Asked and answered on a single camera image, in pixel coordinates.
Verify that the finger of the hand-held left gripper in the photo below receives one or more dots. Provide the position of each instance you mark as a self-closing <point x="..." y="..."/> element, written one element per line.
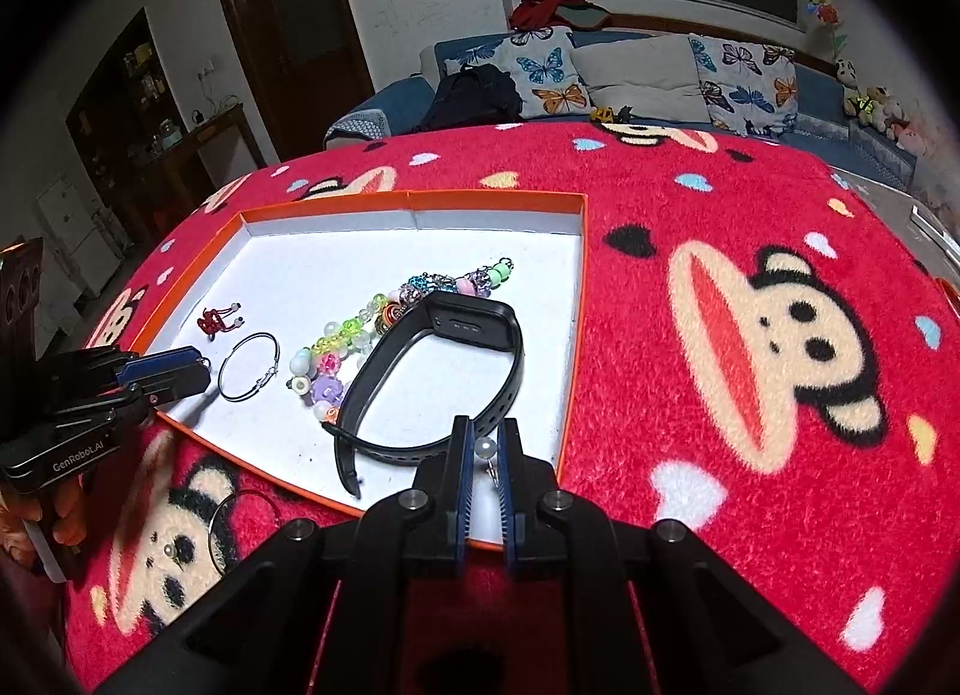
<point x="176" y="386"/>
<point x="161" y="363"/>

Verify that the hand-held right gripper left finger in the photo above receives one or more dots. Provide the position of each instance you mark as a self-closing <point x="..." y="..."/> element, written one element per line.
<point x="461" y="485"/>

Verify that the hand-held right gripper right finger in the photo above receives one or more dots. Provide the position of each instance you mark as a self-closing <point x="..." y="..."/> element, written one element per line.
<point x="510" y="492"/>

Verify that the pearl drop earring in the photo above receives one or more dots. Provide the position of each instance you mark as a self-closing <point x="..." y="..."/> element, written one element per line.
<point x="486" y="449"/>

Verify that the silver hoop earring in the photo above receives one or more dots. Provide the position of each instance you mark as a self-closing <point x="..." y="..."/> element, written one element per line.
<point x="225" y="365"/>
<point x="215" y="534"/>

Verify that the red knot charm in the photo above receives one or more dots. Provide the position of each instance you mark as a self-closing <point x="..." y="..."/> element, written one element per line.
<point x="211" y="324"/>

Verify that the black smart band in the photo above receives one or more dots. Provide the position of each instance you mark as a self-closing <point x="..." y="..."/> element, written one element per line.
<point x="465" y="324"/>

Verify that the orange shallow cardboard box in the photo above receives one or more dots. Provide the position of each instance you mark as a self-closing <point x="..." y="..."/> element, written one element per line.
<point x="300" y="267"/>

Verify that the person's left hand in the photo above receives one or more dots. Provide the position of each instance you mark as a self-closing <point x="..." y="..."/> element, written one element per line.
<point x="67" y="515"/>

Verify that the white low cabinet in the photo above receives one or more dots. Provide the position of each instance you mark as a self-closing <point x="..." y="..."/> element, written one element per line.
<point x="75" y="230"/>

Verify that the wooden side table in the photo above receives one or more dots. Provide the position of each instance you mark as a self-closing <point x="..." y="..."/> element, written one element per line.
<point x="217" y="140"/>

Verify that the dark wooden display cabinet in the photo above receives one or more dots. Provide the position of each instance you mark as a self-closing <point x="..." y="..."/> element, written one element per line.
<point x="124" y="117"/>

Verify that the red monkey printed blanket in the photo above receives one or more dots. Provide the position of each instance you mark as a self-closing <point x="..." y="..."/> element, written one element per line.
<point x="750" y="395"/>

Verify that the dark wooden door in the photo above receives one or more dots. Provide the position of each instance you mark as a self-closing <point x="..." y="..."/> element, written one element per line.
<point x="285" y="27"/>

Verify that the black backpack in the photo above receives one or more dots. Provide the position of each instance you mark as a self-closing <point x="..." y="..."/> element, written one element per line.
<point x="469" y="98"/>

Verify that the small yellow toy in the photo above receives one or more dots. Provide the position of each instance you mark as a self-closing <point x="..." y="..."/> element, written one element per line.
<point x="607" y="115"/>

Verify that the butterfly print pillow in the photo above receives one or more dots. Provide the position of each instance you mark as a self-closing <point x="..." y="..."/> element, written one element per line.
<point x="746" y="87"/>
<point x="547" y="72"/>

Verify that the grey cushion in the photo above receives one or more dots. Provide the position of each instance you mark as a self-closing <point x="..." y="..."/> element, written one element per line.
<point x="637" y="76"/>

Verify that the red clothes pile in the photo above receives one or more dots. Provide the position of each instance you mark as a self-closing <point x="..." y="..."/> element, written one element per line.
<point x="551" y="11"/>

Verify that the blue sofa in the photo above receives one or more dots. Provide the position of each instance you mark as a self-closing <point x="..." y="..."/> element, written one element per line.
<point x="821" y="106"/>

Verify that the pile of plush toys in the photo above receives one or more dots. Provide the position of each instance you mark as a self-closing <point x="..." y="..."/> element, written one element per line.
<point x="877" y="106"/>

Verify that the colourful flower toy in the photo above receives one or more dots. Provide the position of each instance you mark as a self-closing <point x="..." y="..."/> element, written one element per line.
<point x="825" y="12"/>

